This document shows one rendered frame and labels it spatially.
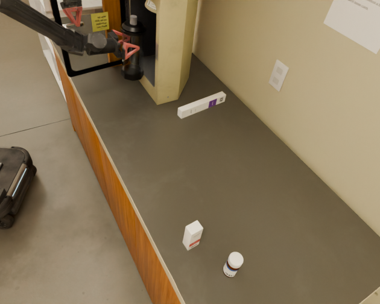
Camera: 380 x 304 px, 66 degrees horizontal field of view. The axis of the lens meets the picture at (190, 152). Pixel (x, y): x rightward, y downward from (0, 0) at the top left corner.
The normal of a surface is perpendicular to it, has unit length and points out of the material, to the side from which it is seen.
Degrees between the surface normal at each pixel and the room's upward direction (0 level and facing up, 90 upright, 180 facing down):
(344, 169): 90
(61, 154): 0
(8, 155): 0
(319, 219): 0
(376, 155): 90
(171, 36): 90
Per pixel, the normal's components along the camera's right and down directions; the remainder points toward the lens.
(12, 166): 0.11, -0.67
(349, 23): -0.86, 0.30
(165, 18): 0.50, 0.68
